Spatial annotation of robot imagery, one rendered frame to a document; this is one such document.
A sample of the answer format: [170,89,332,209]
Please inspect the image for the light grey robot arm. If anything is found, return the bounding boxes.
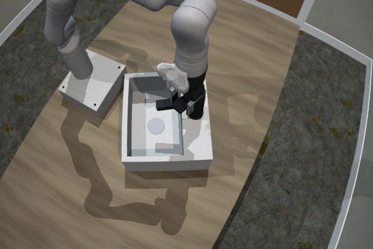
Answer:
[44,0,217,80]

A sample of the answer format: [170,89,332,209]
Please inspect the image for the black mixer tap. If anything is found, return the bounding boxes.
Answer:
[156,89,206,120]

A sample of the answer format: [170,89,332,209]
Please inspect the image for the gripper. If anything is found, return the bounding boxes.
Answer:
[156,52,208,116]

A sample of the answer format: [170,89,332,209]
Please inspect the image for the grey rectangular sink basin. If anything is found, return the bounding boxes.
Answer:
[122,72,213,171]

